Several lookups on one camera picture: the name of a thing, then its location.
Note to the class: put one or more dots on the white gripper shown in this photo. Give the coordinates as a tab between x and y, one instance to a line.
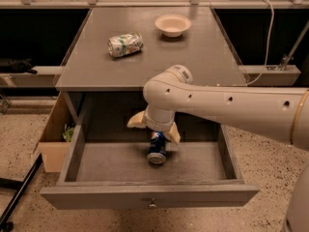
156	124

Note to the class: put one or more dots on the blue pepsi can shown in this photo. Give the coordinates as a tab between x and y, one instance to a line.
157	153

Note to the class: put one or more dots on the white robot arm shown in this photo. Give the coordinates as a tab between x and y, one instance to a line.
281	114

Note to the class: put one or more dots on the grey open top drawer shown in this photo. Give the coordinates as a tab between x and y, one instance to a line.
106	166

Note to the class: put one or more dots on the green white soda can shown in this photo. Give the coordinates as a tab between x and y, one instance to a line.
126	44

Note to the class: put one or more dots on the grey wooden cabinet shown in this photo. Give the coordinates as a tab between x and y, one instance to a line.
202	49

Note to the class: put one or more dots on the green snack bag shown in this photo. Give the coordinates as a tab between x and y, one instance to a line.
68	132

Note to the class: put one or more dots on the white paper bowl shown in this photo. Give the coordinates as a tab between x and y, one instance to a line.
172	25

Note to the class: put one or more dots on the brown cardboard box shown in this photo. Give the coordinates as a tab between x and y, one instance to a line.
52	145

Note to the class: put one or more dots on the metal diagonal brace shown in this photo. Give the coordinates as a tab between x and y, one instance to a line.
286	58

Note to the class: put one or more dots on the black object on ledge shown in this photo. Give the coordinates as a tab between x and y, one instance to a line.
9	65

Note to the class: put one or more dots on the black stand leg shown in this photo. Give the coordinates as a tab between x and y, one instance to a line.
18	187

